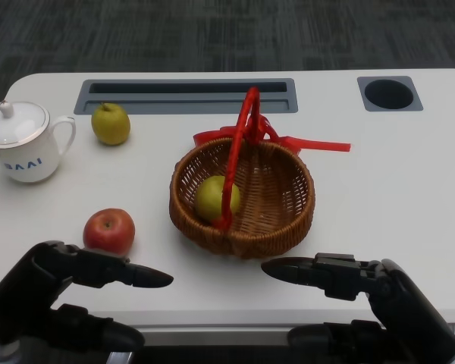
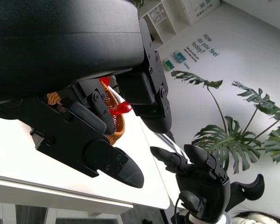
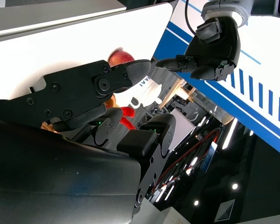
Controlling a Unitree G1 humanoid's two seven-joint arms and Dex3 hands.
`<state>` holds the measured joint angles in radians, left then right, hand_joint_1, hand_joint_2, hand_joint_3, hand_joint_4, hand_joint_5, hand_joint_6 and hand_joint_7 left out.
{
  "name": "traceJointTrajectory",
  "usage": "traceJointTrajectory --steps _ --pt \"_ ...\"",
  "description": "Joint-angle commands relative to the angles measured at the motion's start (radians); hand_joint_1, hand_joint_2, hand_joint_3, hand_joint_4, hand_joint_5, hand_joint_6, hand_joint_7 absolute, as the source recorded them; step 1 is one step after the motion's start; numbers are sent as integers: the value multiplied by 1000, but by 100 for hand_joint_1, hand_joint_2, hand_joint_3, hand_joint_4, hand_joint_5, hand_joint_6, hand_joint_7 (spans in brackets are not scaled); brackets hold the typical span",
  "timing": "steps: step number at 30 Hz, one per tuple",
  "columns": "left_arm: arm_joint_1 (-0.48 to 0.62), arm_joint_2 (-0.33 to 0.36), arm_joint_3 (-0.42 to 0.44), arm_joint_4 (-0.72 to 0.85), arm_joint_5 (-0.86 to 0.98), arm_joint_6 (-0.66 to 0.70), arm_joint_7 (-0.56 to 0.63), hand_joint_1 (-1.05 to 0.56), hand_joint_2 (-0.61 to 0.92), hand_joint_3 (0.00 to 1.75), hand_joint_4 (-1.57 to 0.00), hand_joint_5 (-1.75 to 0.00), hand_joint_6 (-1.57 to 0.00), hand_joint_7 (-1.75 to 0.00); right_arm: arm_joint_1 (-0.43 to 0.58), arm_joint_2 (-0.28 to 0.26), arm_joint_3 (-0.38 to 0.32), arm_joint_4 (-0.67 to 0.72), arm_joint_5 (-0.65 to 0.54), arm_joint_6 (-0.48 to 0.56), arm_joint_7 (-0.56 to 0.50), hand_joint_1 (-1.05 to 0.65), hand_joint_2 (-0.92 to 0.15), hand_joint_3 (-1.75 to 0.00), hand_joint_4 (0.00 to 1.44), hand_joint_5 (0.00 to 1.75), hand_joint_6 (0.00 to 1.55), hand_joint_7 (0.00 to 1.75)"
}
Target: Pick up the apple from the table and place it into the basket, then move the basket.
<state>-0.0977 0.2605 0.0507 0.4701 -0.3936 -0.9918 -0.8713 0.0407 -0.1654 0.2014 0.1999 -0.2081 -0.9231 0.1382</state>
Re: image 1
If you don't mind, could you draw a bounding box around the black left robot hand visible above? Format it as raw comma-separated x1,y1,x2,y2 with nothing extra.
0,240,174,364

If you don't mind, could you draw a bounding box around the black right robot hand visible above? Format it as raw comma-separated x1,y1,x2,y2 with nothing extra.
260,253,455,364

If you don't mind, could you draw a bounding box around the red apple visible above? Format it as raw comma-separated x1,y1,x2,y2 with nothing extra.
83,207,136,256

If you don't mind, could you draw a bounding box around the wicker basket with red handle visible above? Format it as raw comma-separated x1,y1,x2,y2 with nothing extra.
169,86,352,260

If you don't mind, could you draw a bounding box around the yellow-green apple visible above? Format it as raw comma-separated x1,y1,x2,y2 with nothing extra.
195,174,241,224
90,102,131,146

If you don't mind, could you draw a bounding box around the metal table leg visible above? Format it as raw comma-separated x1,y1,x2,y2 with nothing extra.
105,350,134,364

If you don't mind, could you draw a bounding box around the white ceramic mug blue print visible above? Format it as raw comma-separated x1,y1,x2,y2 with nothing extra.
0,115,77,184

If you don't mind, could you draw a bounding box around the grey table cup holder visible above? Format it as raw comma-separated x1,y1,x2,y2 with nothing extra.
356,76,424,112

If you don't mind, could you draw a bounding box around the grey recessed table tray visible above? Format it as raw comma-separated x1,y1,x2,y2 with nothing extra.
74,78,300,116

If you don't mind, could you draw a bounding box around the grey table frame rail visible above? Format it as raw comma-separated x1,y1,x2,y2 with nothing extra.
136,325,293,347

